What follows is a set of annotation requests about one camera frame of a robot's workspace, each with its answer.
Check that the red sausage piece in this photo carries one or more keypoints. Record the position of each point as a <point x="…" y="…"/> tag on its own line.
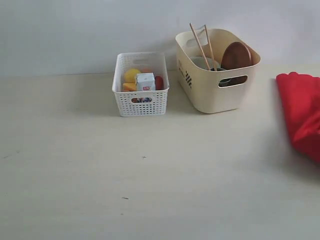
<point x="159" y="83"/>

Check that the blue white milk carton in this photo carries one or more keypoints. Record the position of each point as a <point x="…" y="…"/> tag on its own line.
<point x="145" y="82"/>

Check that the yellow cheese wedge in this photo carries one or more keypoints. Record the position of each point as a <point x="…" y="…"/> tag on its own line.
<point x="129" y="87"/>

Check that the brown egg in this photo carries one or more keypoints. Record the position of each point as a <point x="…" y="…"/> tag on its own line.
<point x="146" y="70"/>

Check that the yellow lemon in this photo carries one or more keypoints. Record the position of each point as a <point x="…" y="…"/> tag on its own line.
<point x="130" y="75"/>

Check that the pale green ceramic bowl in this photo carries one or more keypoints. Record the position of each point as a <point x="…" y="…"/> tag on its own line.
<point x="201" y="63"/>

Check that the stainless steel cup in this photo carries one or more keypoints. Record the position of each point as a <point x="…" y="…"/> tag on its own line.
<point x="223" y="82"/>

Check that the wooden chopstick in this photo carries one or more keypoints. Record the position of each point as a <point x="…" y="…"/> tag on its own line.
<point x="210" y="48"/>
<point x="200" y="46"/>

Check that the brown clay plate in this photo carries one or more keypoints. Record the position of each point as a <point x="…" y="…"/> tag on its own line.
<point x="236" y="56"/>

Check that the red scalloped cloth mat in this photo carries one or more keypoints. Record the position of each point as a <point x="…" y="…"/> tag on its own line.
<point x="300" y="100"/>

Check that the white perforated plastic basket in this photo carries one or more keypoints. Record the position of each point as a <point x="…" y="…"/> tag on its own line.
<point x="140" y="103"/>

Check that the cream plastic bin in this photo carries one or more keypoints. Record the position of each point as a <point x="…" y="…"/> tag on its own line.
<point x="198" y="84"/>

